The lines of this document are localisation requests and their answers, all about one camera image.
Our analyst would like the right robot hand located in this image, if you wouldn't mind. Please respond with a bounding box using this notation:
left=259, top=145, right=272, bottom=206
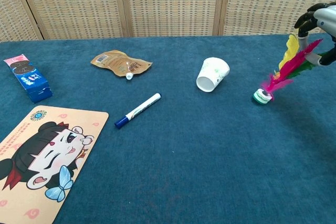
left=293, top=2, right=336, bottom=68

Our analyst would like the feather shuttlecock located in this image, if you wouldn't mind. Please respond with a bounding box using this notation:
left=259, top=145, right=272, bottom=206
left=253, top=34, right=324, bottom=104

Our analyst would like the white paper cup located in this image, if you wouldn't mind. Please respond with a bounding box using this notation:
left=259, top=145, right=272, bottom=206
left=196, top=57, right=230, bottom=93

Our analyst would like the woven bamboo folding screen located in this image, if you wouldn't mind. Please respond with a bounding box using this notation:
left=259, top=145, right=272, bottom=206
left=0, top=0, right=336, bottom=42

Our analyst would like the blue felt table mat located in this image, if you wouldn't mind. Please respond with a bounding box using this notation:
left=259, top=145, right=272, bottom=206
left=0, top=34, right=336, bottom=224

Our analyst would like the white marker with blue cap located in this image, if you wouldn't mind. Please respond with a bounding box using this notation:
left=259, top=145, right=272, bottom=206
left=114, top=93, right=162, bottom=130

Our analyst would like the brown spouted drink pouch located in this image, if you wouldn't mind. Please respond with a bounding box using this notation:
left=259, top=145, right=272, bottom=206
left=90, top=49, right=153, bottom=81

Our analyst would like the blue cookie box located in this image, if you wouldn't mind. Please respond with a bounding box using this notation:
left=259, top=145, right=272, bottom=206
left=3, top=54, right=54, bottom=104

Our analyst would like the cartoon girl mouse pad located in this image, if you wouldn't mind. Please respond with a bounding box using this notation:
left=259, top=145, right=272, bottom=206
left=0, top=105, right=109, bottom=224

